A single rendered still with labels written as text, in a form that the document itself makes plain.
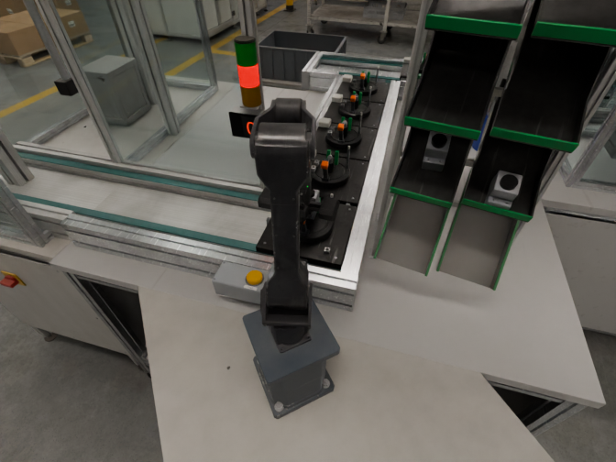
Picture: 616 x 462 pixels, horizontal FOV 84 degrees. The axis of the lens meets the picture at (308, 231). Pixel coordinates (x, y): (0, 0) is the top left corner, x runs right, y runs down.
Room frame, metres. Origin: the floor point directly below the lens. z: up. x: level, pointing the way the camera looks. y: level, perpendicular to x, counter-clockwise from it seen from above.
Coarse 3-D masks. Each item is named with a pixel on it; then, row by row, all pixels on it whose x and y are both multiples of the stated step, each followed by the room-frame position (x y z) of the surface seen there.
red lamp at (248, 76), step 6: (240, 66) 0.86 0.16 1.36; (252, 66) 0.86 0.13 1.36; (240, 72) 0.86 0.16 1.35; (246, 72) 0.85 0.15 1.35; (252, 72) 0.85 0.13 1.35; (240, 78) 0.86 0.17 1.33; (246, 78) 0.85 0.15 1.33; (252, 78) 0.85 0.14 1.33; (258, 78) 0.87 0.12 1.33; (240, 84) 0.86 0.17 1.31; (246, 84) 0.85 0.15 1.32; (252, 84) 0.85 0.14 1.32; (258, 84) 0.87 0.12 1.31
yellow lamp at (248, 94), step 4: (240, 88) 0.87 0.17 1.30; (244, 88) 0.85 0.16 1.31; (248, 88) 0.85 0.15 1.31; (252, 88) 0.85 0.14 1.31; (256, 88) 0.86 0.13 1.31; (244, 92) 0.85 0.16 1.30; (248, 92) 0.85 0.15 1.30; (252, 92) 0.85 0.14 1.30; (256, 92) 0.86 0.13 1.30; (244, 96) 0.85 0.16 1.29; (248, 96) 0.85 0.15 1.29; (252, 96) 0.85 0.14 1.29; (256, 96) 0.86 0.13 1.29; (260, 96) 0.87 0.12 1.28; (244, 100) 0.86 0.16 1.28; (248, 100) 0.85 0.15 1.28; (252, 100) 0.85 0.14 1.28; (256, 100) 0.85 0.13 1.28; (260, 100) 0.87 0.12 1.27; (244, 104) 0.86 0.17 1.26; (248, 104) 0.85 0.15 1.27; (252, 104) 0.85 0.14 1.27; (256, 104) 0.85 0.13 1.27
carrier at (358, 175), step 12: (324, 156) 1.07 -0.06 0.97; (336, 156) 0.99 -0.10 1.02; (348, 156) 0.97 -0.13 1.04; (312, 168) 0.95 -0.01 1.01; (336, 168) 0.97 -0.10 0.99; (348, 168) 0.97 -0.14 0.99; (360, 168) 1.00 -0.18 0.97; (312, 180) 0.92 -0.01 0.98; (324, 180) 0.90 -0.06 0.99; (336, 180) 0.90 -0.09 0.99; (348, 180) 0.93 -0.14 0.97; (360, 180) 0.93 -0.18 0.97; (324, 192) 0.86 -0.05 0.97; (336, 192) 0.86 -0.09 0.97; (348, 192) 0.86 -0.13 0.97; (360, 192) 0.86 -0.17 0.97
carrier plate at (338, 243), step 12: (336, 216) 0.75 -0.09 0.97; (348, 216) 0.75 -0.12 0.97; (336, 228) 0.70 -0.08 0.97; (348, 228) 0.70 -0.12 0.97; (264, 240) 0.65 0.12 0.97; (324, 240) 0.65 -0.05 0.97; (336, 240) 0.65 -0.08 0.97; (348, 240) 0.67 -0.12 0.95; (264, 252) 0.62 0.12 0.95; (300, 252) 0.61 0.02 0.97; (312, 252) 0.61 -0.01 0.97; (336, 252) 0.61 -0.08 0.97; (324, 264) 0.57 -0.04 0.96; (336, 264) 0.57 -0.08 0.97
